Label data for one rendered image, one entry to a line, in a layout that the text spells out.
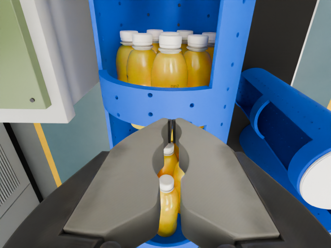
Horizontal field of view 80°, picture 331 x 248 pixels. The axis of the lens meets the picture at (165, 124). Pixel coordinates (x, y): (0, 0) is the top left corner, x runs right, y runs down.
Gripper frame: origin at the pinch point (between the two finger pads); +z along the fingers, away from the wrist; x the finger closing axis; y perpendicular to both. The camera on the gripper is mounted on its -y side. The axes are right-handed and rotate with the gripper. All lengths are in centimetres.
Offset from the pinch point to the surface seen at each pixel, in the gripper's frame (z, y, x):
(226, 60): 19.9, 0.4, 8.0
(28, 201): 119, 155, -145
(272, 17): 126, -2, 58
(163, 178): 25.7, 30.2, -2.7
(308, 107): 62, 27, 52
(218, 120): 20.3, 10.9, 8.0
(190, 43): 29.1, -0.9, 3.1
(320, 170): 37, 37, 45
